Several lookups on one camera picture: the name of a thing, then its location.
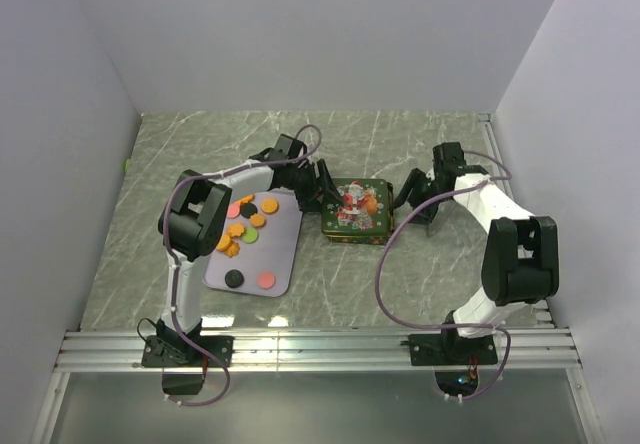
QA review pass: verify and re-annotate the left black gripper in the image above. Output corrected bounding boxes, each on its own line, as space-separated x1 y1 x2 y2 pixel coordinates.
286 160 343 214

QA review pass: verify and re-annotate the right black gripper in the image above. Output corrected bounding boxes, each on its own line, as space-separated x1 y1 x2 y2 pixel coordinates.
389 168 450 226

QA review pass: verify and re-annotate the gold tin lid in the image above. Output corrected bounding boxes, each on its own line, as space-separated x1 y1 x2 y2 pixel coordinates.
321 178 394 231

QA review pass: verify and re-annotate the round tan biscuit top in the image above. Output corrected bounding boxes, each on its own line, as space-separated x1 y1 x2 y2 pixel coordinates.
261 198 279 215

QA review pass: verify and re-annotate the round tan biscuit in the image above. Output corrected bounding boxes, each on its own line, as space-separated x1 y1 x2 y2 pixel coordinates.
261 198 279 215
216 234 232 252

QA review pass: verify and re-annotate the green cookie tin box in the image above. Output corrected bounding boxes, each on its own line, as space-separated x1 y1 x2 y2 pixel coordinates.
322 226 393 245

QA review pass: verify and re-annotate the black sandwich cookie bottom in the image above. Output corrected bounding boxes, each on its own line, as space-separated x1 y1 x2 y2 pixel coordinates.
224 269 245 289

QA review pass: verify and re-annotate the black sandwich cookie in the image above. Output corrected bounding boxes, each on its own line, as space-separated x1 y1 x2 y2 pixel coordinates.
224 269 245 289
240 202 258 219

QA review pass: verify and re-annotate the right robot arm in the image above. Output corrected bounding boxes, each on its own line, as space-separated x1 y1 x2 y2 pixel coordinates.
392 142 559 363

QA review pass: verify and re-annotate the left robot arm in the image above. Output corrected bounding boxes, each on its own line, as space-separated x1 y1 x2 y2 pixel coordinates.
156 134 340 366

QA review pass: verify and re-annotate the orange round cookie middle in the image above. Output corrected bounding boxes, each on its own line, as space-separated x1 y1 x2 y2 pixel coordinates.
249 213 266 228

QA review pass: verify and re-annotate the orange fish cookie top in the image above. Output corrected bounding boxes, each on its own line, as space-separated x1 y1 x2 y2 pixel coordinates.
236 194 255 205

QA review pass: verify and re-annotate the purple plastic tray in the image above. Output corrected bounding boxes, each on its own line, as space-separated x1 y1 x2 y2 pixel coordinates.
203 190 302 298

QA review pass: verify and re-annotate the black sandwich cookie top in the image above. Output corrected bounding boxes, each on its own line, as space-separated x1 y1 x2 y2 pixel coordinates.
240 202 258 219

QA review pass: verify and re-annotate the green macaron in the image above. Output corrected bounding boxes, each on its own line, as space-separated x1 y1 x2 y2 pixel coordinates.
241 227 259 244

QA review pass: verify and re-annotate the pink sandwich cookie top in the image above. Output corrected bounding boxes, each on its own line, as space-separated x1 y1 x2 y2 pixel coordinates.
227 202 240 219

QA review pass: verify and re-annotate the pink sandwich cookie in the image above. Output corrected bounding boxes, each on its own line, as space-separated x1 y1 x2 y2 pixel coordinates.
257 271 276 290
227 202 240 219

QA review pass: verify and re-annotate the orange flower cookie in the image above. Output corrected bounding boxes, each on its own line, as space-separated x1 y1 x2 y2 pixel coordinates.
226 222 246 239

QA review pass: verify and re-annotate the pink sandwich cookie bottom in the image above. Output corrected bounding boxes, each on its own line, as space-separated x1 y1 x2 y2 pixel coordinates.
257 271 276 290

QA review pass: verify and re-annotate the orange swirl cookie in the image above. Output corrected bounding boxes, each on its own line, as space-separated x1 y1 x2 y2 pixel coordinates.
224 242 240 258

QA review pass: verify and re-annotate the round tan biscuit left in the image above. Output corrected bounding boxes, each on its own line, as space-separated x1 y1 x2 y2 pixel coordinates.
216 234 232 252

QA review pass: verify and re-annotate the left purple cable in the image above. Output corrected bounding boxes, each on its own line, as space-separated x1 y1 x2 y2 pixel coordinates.
164 124 322 408

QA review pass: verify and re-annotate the purple cable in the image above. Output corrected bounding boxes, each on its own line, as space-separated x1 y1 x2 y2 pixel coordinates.
375 151 514 401
164 124 322 408

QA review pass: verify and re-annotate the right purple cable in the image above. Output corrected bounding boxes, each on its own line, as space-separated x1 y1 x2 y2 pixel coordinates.
375 151 514 401

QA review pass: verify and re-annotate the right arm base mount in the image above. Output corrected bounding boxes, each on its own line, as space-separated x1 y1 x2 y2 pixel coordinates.
407 330 498 400

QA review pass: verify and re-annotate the aluminium rail frame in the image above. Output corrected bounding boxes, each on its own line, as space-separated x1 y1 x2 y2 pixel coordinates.
34 111 604 443

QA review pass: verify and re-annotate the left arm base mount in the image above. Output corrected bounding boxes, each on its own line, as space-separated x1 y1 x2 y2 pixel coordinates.
141 334 234 397

